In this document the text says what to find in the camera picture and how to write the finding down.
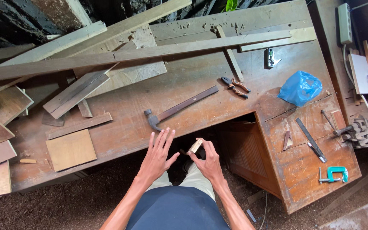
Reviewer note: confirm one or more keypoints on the person's right hand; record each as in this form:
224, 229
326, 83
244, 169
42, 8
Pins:
210, 166

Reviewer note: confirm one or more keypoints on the person's left hand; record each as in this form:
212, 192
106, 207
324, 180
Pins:
155, 163

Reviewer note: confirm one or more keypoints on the small light wood block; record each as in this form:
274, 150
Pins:
195, 146

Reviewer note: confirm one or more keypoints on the person's beige trousers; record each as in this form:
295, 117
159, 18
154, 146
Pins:
200, 180

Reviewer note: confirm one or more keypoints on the person's dark blue shirt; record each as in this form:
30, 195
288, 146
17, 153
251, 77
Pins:
176, 210

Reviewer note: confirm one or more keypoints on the wooden workbench desk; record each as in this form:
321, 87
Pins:
203, 95

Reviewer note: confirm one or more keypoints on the small brown wood wedge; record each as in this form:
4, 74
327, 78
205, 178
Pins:
287, 140

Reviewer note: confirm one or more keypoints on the pliers with orange black grips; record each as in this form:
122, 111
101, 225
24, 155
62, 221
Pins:
236, 87

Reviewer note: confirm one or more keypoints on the square plywood board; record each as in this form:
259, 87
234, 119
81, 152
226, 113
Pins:
71, 150

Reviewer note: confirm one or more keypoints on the brown wooden batten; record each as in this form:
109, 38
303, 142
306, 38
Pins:
78, 126

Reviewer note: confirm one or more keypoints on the small dark wood offcut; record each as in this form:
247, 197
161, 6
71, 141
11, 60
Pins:
85, 108

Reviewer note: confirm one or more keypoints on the wide weathered wooden board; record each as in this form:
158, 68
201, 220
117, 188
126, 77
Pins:
133, 75

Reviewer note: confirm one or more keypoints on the long flat metal file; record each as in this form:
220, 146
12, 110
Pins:
310, 139

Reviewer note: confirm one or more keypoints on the dark grey wooden boards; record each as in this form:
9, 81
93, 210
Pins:
75, 94

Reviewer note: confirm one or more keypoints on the thin wooden strip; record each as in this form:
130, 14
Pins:
233, 62

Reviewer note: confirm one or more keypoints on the long grey wooden plank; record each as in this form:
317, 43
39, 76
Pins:
123, 57

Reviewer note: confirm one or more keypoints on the flat dark wood offcut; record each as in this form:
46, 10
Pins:
53, 120

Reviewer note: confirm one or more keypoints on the blue plastic bag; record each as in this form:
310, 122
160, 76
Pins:
300, 88

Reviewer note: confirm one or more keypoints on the thin metal rod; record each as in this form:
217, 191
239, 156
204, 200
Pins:
327, 119

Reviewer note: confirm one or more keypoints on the tiny light wood offcut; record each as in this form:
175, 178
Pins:
28, 160

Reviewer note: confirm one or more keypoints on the green metal clamp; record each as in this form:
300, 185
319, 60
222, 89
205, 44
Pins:
337, 172

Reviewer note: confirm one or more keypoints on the small reddish wood piece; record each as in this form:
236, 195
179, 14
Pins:
338, 119

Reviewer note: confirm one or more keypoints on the long slanted wooden beam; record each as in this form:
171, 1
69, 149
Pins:
123, 27

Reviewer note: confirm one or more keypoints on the wooden slat on floor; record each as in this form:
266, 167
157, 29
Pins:
353, 190

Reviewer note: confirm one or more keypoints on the pale short wooden plank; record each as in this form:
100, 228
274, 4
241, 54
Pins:
286, 40

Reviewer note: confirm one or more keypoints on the grey metal bench vise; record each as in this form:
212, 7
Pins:
358, 131

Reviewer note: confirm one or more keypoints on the light wooden beam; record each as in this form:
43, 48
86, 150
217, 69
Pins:
59, 43

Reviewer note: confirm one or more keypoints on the green plant leaf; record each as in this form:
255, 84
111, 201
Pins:
231, 4

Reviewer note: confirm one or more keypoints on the white panel board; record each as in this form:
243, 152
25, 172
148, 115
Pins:
361, 75

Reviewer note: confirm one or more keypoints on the grey-green power strip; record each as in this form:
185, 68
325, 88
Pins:
345, 22

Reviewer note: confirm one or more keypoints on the metal bracket with green part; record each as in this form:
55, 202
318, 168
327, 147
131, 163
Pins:
271, 58

